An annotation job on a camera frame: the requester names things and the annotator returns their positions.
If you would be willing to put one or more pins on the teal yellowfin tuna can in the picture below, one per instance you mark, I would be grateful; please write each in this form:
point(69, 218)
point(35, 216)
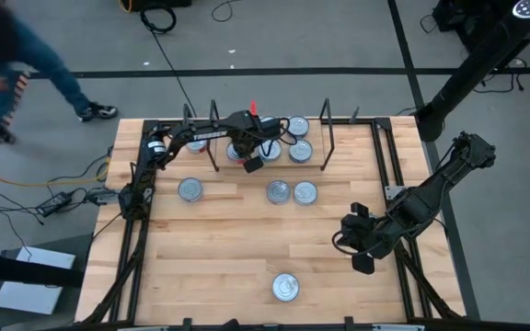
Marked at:
point(305, 193)
point(272, 151)
point(268, 118)

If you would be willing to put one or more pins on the black floor equipment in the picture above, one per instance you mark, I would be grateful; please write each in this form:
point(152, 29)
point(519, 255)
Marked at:
point(458, 18)

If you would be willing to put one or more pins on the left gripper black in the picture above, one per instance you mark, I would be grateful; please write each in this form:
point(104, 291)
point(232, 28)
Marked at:
point(246, 133)

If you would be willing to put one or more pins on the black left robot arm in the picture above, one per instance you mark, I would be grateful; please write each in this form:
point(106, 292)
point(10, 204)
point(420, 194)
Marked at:
point(210, 135)

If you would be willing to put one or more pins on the white flat box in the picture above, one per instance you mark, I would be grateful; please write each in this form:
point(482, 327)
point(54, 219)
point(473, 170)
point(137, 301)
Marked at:
point(30, 285)

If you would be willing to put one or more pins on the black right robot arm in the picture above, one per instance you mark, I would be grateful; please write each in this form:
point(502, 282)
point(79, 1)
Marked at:
point(453, 170)

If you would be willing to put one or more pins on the black aluminium table frame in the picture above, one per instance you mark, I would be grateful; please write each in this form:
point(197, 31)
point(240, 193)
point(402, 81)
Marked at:
point(137, 276)

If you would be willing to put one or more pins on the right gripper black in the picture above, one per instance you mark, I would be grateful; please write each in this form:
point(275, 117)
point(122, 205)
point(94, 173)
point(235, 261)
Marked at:
point(366, 234)

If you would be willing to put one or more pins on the person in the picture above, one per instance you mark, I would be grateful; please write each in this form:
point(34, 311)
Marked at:
point(44, 60)

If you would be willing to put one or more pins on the black power adapter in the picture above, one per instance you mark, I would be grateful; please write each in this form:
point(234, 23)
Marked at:
point(53, 203)
point(101, 197)

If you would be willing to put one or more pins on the red label seafood can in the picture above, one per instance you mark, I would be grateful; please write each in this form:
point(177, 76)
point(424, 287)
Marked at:
point(278, 192)
point(233, 152)
point(196, 148)

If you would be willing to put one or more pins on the black desk edge bar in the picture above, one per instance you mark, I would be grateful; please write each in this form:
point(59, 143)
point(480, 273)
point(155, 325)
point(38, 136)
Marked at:
point(16, 271)

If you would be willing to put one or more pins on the blue label tuna can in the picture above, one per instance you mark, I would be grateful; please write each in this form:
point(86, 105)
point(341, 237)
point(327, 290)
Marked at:
point(301, 151)
point(285, 287)
point(190, 189)
point(298, 127)

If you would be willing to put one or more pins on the wooden shelf with black frames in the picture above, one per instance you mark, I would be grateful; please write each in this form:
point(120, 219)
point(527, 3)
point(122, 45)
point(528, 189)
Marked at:
point(315, 138)

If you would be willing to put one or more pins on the white light bar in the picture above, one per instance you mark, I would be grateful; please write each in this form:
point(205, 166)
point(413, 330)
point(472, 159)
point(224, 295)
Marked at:
point(398, 328)
point(145, 328)

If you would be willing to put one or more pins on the red tape tag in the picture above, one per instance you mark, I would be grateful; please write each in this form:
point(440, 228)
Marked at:
point(253, 108)

